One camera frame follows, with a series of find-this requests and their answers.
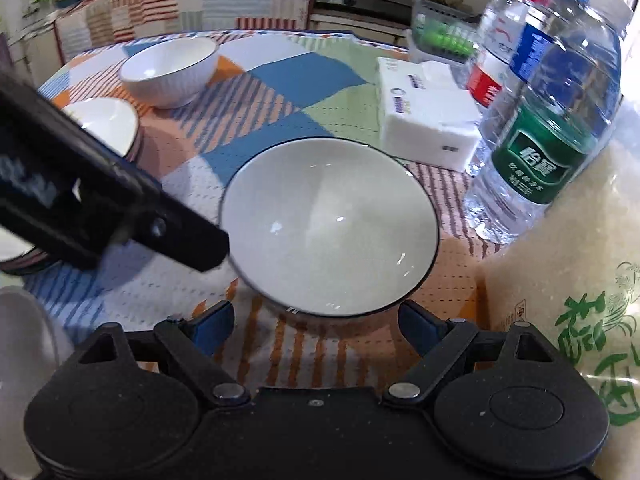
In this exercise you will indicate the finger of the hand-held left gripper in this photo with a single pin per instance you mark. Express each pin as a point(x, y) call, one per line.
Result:
point(190, 240)

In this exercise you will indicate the blue label water bottle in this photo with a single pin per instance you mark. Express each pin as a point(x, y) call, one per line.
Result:
point(532, 52)

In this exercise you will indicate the green label water bottle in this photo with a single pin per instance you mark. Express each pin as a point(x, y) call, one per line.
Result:
point(540, 160)

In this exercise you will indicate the red label water bottle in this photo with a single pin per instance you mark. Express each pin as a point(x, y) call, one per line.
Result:
point(482, 87)

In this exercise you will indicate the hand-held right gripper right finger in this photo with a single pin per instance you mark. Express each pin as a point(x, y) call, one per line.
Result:
point(419, 326)

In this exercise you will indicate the patchwork print tablecloth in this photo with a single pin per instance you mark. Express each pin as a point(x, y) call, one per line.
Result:
point(280, 95)

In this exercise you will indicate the black gas stove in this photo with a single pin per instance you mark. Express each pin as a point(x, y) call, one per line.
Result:
point(370, 5)

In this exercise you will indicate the white tissue pack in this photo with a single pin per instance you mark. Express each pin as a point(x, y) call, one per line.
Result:
point(420, 125)

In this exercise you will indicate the striped patchwork counter cloth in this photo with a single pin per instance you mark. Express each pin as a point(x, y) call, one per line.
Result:
point(175, 5)

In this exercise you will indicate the clear bag of rice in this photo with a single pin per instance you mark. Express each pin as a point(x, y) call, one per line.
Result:
point(550, 285)

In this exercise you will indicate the white sun print plate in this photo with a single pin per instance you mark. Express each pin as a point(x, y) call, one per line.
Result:
point(102, 125)

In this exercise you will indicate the clear plastic storage container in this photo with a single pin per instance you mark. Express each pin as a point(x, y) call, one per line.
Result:
point(440, 35)

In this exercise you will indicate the white bowl with dark rim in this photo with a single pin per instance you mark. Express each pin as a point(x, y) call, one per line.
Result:
point(165, 60)
point(25, 360)
point(330, 220)

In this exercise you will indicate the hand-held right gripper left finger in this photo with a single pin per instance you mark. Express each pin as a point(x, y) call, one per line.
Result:
point(214, 327)

